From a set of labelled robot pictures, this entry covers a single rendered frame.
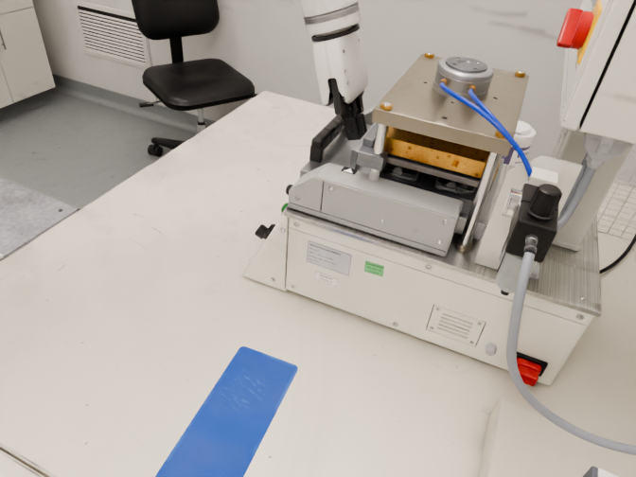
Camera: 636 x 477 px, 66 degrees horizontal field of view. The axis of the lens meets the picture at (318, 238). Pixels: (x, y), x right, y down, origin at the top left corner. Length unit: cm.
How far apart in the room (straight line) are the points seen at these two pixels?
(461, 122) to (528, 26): 159
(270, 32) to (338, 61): 184
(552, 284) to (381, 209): 25
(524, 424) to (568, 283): 20
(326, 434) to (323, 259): 26
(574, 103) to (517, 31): 166
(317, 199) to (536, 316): 35
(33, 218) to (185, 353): 48
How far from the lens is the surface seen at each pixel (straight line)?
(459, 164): 70
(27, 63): 341
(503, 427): 73
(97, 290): 92
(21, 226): 112
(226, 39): 274
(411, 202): 68
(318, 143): 79
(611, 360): 96
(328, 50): 77
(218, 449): 70
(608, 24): 58
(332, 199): 72
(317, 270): 80
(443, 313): 78
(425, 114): 67
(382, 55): 238
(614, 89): 60
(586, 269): 80
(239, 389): 75
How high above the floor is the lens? 137
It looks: 38 degrees down
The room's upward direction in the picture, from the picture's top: 6 degrees clockwise
